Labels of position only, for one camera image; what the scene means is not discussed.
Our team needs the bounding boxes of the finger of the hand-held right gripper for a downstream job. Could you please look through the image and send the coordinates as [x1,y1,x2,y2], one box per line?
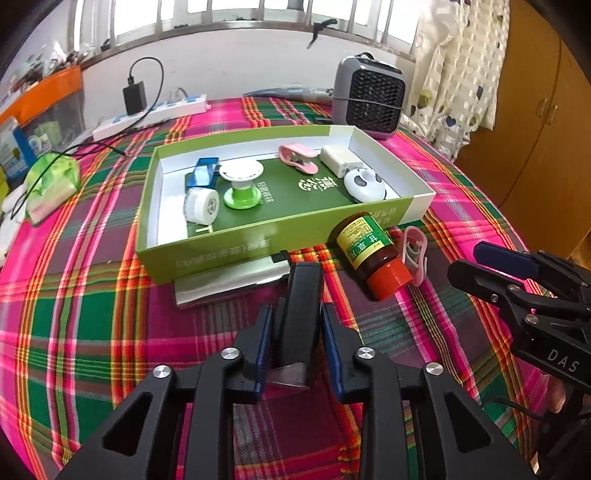
[447,260,591,343]
[473,240,591,301]

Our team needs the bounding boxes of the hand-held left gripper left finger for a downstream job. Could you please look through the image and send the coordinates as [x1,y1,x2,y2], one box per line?
[55,305,275,480]

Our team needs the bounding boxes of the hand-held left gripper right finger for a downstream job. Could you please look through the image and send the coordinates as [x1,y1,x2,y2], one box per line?
[321,304,536,480]

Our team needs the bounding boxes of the black rectangular device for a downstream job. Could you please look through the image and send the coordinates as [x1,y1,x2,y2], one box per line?
[270,263,323,389]

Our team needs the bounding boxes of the pink white clip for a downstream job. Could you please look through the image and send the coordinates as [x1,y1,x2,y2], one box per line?
[398,226,428,287]

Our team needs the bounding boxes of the brown medicine bottle red cap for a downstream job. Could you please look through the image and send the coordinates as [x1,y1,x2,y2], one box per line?
[335,211,414,302]

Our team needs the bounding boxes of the white panda-shaped gadget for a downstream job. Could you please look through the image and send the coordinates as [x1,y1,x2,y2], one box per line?
[342,167,387,203]

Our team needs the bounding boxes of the green white cardboard box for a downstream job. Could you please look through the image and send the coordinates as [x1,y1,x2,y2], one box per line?
[136,124,435,282]

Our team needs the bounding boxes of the white round spool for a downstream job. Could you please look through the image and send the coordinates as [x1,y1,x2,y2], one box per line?
[185,187,221,226]

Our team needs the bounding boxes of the green white suction knob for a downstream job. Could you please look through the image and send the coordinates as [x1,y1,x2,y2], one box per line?
[219,161,265,213]

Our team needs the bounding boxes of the pink stapler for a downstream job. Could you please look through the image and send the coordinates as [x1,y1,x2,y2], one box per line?
[278,143,320,174]

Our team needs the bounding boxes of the person's right hand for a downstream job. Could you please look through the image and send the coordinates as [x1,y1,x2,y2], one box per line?
[547,377,567,414]

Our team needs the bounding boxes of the silver flat tin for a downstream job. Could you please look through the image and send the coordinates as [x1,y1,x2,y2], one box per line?
[173,251,290,311]

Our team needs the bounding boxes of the wooden wardrobe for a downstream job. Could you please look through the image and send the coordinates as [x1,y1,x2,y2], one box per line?
[455,0,591,260]

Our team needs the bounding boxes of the beige patterned quilt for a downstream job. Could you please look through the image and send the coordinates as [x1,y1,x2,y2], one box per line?
[399,113,458,160]

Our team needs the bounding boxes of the pink green plaid tablecloth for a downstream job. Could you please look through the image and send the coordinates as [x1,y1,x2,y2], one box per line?
[0,95,555,480]

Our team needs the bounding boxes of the white charger plug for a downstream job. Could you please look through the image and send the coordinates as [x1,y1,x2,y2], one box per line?
[321,145,363,179]

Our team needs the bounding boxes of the patterned beige curtain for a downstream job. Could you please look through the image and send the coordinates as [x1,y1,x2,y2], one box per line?
[411,0,511,160]

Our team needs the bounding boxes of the blue plastic gadget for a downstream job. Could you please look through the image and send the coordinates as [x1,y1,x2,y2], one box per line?
[185,158,219,190]

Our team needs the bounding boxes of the grey fan heater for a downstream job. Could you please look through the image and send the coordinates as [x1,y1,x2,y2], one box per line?
[332,54,410,141]

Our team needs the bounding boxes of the grey tapered tool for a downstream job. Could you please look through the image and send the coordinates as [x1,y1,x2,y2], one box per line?
[242,84,336,100]

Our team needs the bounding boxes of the white power strip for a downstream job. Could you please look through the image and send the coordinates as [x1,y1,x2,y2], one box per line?
[92,93,208,142]

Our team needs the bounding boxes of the green tissue pack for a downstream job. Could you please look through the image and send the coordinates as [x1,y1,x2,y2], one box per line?
[25,154,81,225]

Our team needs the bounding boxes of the black hanger hook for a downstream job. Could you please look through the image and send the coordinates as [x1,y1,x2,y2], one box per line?
[307,18,338,49]

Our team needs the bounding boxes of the black power adapter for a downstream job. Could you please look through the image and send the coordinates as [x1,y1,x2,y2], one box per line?
[122,83,148,116]

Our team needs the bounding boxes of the small white device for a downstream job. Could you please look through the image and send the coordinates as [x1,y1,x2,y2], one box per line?
[0,185,29,221]

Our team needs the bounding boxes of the blue white carton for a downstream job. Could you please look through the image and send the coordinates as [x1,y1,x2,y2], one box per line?
[0,115,38,182]

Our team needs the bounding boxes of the orange lid clear storage bin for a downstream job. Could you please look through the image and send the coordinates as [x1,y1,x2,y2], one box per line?
[0,66,86,154]

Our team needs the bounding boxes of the metal window bars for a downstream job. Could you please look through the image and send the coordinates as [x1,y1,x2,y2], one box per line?
[69,0,419,62]

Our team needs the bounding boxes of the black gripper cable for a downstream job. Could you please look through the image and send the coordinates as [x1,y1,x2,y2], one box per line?
[488,398,551,422]

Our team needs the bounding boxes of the black adapter cable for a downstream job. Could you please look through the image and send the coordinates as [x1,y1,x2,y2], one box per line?
[126,57,165,121]

